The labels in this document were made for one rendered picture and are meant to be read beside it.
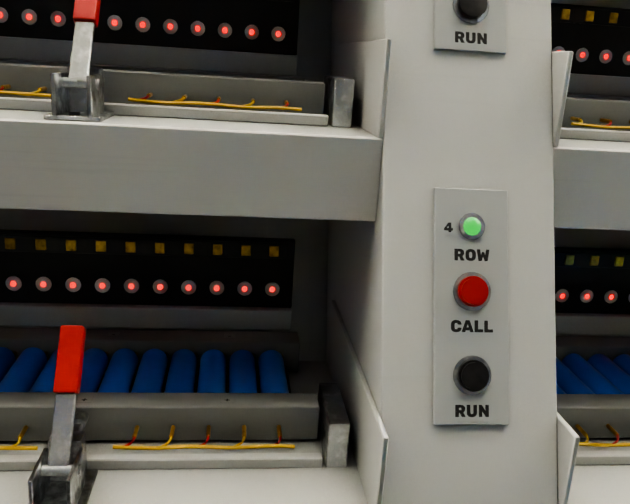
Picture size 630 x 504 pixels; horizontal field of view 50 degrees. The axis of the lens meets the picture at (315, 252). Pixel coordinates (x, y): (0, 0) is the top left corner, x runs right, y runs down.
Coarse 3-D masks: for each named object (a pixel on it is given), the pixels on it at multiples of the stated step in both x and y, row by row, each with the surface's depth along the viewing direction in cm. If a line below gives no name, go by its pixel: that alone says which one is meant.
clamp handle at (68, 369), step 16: (64, 336) 35; (80, 336) 35; (64, 352) 35; (80, 352) 35; (64, 368) 34; (80, 368) 35; (64, 384) 34; (80, 384) 35; (64, 400) 34; (64, 416) 34; (64, 432) 34; (64, 448) 33; (48, 464) 33; (64, 464) 33
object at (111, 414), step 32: (0, 416) 38; (32, 416) 38; (96, 416) 38; (128, 416) 38; (160, 416) 39; (192, 416) 39; (224, 416) 39; (256, 416) 39; (288, 416) 40; (0, 448) 36; (32, 448) 36; (128, 448) 37; (160, 448) 37; (192, 448) 38; (224, 448) 38; (256, 448) 38
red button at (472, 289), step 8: (464, 280) 34; (472, 280) 34; (480, 280) 34; (464, 288) 34; (472, 288) 34; (480, 288) 34; (464, 296) 34; (472, 296) 34; (480, 296) 34; (472, 304) 34; (480, 304) 34
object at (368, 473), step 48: (336, 336) 47; (336, 384) 42; (336, 432) 37; (384, 432) 32; (0, 480) 35; (96, 480) 35; (144, 480) 36; (192, 480) 36; (240, 480) 36; (288, 480) 36; (336, 480) 37; (384, 480) 33
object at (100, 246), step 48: (0, 240) 47; (48, 240) 47; (96, 240) 47; (144, 240) 48; (192, 240) 48; (240, 240) 49; (288, 240) 49; (0, 288) 48; (144, 288) 49; (288, 288) 50
